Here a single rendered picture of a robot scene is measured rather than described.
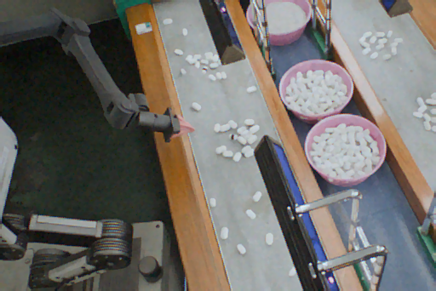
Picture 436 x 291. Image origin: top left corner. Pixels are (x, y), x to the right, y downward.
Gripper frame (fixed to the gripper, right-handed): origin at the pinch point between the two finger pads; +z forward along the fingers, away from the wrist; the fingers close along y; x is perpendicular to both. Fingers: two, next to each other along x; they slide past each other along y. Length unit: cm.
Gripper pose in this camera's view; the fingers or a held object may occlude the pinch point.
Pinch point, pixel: (192, 129)
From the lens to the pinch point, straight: 173.0
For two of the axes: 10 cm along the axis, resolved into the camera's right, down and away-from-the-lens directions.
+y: -2.7, -7.7, 5.7
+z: 8.0, 1.5, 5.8
